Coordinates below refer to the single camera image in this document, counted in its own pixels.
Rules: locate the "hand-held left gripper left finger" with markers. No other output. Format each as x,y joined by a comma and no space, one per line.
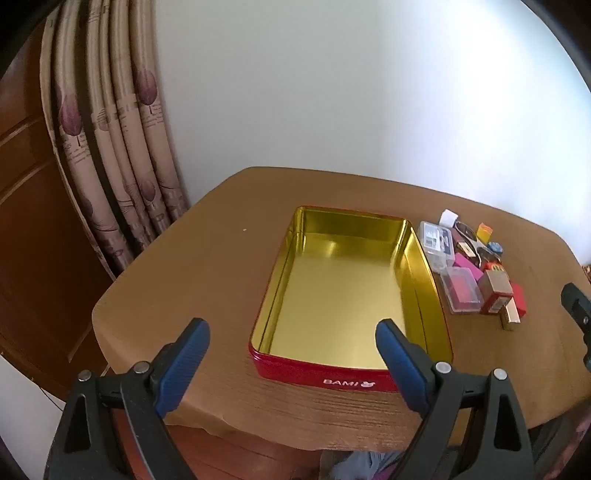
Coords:
184,364

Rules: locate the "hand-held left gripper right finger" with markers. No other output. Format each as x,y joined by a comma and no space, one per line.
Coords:
401,364

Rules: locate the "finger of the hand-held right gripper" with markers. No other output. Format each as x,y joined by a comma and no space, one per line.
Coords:
577,304

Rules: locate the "gold box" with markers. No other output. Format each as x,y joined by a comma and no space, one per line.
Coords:
510,318

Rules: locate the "brown box with red base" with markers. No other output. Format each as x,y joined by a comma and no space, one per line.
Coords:
496,288

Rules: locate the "small red yellow toy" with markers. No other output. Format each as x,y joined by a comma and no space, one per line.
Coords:
494,266

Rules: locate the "clear case with pink contents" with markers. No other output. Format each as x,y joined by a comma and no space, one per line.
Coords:
461,290

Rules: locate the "small blue round tin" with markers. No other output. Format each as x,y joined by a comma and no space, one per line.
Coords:
496,247

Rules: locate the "red tin box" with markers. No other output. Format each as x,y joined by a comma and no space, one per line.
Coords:
332,286

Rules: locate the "small orange box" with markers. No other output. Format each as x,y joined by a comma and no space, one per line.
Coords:
484,233

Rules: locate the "pink box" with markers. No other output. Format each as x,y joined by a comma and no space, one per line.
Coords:
464,263

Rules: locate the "clear plastic case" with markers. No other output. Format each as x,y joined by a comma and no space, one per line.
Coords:
436,240

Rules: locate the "dark sunglasses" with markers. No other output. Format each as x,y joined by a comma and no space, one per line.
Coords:
462,229

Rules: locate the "small white box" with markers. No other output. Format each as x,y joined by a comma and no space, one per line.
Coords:
448,218

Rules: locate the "colourful packets at right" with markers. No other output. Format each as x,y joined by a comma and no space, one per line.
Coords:
587,270

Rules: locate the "brown tablecloth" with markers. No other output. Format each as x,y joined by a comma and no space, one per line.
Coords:
194,277

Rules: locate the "grey blue clothing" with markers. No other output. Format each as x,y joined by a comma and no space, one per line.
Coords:
360,466

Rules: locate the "brown wooden door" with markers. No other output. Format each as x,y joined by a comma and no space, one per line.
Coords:
37,230

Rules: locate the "beige patterned curtain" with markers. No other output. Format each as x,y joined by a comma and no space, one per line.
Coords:
115,138

